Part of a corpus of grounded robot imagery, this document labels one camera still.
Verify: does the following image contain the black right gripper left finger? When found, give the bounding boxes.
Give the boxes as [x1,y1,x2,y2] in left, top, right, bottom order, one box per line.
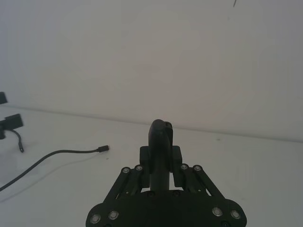
[88,146,151,213]

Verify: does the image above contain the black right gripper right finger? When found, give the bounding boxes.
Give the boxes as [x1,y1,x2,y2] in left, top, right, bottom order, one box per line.
[172,146,239,205]

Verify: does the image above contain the white table cloth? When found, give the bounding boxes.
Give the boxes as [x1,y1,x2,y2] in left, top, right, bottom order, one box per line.
[0,103,303,227]

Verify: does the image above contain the thin dark cable silver plug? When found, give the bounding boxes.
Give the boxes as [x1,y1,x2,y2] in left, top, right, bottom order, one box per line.
[13,129,25,153]

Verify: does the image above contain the black cable with plug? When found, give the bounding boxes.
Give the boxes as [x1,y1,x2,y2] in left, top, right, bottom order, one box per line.
[0,145,110,192]

